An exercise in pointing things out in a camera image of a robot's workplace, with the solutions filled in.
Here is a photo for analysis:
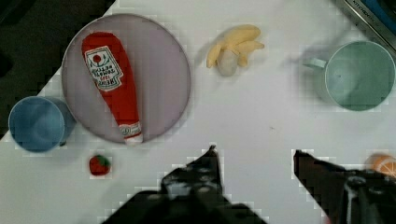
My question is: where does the black toaster oven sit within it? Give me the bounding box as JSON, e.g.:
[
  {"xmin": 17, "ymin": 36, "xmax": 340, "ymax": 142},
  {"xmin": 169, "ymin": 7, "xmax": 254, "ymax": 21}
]
[{"xmin": 332, "ymin": 0, "xmax": 396, "ymax": 56}]

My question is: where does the small red toy strawberry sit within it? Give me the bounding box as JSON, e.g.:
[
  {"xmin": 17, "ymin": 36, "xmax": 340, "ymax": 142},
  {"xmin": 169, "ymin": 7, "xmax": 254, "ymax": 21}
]
[{"xmin": 89, "ymin": 155, "xmax": 111, "ymax": 176}]

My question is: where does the green plastic mug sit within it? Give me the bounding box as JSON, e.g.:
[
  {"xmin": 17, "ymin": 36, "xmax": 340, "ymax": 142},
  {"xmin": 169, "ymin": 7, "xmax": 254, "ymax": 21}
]
[{"xmin": 303, "ymin": 41, "xmax": 395, "ymax": 111}]

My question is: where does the blue plastic cup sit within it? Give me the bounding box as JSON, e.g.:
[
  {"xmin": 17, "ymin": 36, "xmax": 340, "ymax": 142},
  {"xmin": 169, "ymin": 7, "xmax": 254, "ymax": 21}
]
[{"xmin": 8, "ymin": 96, "xmax": 77, "ymax": 153}]

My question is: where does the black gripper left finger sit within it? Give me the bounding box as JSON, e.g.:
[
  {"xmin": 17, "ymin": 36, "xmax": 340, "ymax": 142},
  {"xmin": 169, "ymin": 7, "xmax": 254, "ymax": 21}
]
[{"xmin": 160, "ymin": 145, "xmax": 225, "ymax": 208}]

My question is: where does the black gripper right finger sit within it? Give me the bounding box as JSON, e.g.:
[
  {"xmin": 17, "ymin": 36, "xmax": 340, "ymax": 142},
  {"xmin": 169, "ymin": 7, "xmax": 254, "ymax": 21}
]
[{"xmin": 293, "ymin": 150, "xmax": 396, "ymax": 224}]

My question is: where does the red plush ketchup bottle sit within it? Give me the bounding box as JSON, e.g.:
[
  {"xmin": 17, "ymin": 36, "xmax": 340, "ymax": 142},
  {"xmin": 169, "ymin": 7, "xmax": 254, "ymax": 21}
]
[{"xmin": 81, "ymin": 32, "xmax": 143, "ymax": 146}]

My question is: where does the yellow plush banana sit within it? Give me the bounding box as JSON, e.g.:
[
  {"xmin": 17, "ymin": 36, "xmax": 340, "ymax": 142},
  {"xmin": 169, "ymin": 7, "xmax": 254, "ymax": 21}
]
[{"xmin": 206, "ymin": 24, "xmax": 264, "ymax": 77}]

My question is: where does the grey round plate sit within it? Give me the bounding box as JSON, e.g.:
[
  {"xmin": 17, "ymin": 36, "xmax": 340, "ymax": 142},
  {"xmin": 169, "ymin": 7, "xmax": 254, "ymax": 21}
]
[{"xmin": 61, "ymin": 14, "xmax": 191, "ymax": 143}]

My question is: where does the orange slice toy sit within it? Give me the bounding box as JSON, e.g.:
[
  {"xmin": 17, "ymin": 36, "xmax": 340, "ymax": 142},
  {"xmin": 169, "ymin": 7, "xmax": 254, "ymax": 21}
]
[{"xmin": 367, "ymin": 154, "xmax": 396, "ymax": 177}]

